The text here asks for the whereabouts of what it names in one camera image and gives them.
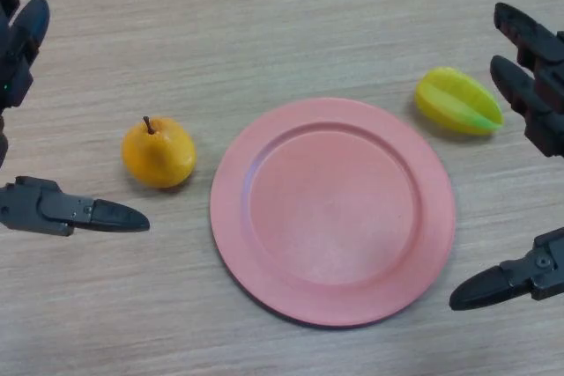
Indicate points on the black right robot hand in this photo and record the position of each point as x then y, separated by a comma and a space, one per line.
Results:
542, 68

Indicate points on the pink round plate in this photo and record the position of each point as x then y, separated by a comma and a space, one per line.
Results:
332, 217

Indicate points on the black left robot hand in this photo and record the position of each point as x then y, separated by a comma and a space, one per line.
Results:
53, 208

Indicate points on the yellow green starfruit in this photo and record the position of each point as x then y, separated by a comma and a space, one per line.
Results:
458, 101

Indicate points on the yellow pear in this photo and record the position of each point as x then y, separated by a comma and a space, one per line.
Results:
158, 156

